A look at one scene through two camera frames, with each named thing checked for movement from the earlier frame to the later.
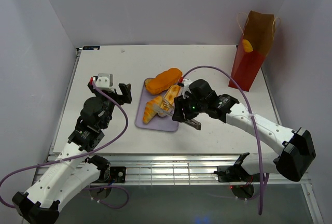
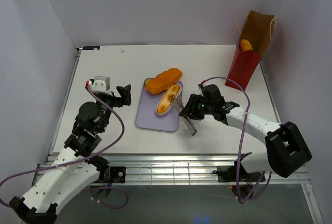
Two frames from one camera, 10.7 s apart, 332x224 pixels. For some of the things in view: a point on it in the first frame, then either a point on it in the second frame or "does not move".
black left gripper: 125,97 does not move
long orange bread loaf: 163,81 does not move
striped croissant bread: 149,111 → 245,45
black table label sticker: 91,47 does not move
